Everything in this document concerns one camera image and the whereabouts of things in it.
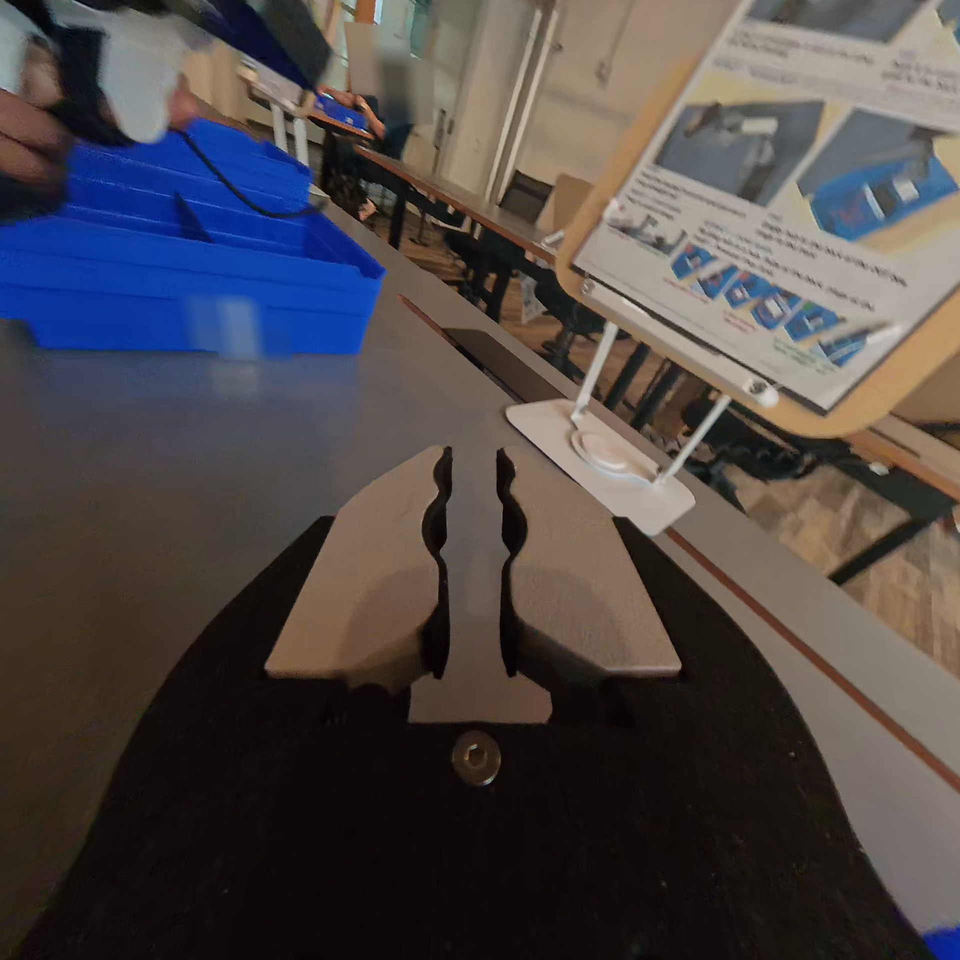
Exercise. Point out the printed roll-up banner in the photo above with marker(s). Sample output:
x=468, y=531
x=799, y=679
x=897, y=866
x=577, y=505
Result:
x=270, y=38

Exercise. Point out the instruction sheet on stand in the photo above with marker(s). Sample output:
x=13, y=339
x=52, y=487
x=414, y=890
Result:
x=915, y=375

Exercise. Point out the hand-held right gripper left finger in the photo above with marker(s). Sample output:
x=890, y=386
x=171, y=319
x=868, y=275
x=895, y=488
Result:
x=368, y=593

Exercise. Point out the person's left hand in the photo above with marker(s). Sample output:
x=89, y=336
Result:
x=27, y=143

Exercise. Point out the wooden office desk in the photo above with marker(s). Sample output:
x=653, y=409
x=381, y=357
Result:
x=495, y=218

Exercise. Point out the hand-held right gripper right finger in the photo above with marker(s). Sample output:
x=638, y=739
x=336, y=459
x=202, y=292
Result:
x=585, y=593

